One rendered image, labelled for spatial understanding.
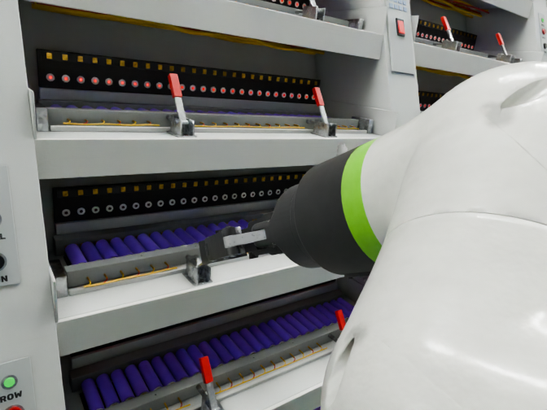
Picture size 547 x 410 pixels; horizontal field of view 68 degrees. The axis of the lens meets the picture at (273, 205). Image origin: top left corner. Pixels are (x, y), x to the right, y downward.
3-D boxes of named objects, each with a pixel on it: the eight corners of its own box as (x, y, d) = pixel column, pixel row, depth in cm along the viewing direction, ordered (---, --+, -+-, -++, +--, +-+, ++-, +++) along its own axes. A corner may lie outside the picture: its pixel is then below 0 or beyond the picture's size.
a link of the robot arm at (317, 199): (411, 130, 32) (325, 128, 26) (448, 279, 30) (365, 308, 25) (356, 154, 37) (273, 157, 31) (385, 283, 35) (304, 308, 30)
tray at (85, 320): (399, 261, 80) (409, 215, 77) (58, 357, 45) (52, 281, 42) (330, 226, 95) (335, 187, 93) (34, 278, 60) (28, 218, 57)
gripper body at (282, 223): (304, 274, 30) (242, 281, 38) (378, 255, 35) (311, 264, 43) (283, 176, 31) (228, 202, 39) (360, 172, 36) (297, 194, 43)
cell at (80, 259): (79, 254, 59) (89, 272, 54) (65, 256, 58) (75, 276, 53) (78, 242, 58) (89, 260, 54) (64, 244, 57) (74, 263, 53)
